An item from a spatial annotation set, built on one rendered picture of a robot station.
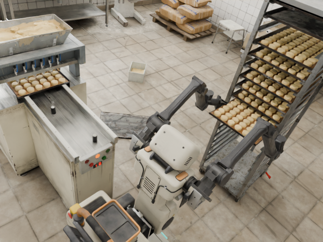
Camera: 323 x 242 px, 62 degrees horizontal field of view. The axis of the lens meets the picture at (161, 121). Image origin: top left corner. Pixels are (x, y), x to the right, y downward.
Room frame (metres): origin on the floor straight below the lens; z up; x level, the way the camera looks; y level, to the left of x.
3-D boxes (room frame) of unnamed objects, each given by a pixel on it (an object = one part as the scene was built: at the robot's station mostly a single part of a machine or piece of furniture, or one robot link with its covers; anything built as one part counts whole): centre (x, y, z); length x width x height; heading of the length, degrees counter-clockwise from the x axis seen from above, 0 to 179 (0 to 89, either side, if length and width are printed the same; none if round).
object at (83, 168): (1.13, 0.38, 0.77); 0.24 x 0.04 x 0.14; 141
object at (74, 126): (1.36, 0.66, 0.45); 0.70 x 0.34 x 0.90; 51
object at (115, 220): (0.64, 0.12, 0.87); 0.23 x 0.15 x 0.11; 53
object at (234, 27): (5.03, -0.96, 0.23); 0.45 x 0.45 x 0.46; 40
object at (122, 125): (2.28, 0.41, 0.01); 0.60 x 0.40 x 0.03; 99
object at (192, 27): (5.32, -0.26, 0.19); 0.72 x 0.42 x 0.15; 142
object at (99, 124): (1.86, 1.04, 0.87); 2.01 x 0.03 x 0.07; 51
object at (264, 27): (2.02, -0.69, 1.59); 0.64 x 0.03 x 0.03; 142
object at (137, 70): (3.36, 0.49, 0.08); 0.30 x 0.22 x 0.16; 2
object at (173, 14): (5.35, 0.12, 0.32); 0.72 x 0.42 x 0.17; 52
